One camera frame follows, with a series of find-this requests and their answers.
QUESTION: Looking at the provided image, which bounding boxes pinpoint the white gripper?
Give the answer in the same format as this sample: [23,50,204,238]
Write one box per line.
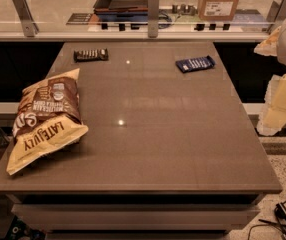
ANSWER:
[254,19,286,136]

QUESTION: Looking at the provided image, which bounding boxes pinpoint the blue rxbar blueberry bar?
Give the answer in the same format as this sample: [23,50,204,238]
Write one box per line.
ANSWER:
[175,56,215,73]

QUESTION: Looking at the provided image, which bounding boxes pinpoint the dark chocolate rxbar bar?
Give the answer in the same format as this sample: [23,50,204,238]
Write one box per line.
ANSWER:
[73,49,109,62]

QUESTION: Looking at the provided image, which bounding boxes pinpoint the brown Late July chip bag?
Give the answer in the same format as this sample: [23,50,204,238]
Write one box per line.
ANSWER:
[6,68,88,175]

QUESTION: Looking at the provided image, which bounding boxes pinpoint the cardboard box with label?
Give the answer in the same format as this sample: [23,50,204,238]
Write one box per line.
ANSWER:
[197,0,239,21]

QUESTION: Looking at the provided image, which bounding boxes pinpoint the grey table drawer front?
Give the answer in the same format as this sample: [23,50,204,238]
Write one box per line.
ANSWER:
[12,204,259,231]

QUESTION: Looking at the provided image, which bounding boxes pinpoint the middle metal glass bracket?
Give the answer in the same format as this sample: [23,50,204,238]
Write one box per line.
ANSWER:
[148,0,159,38]

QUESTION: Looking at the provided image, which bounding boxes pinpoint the left metal glass bracket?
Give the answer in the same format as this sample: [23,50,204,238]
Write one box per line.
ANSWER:
[12,0,39,37]

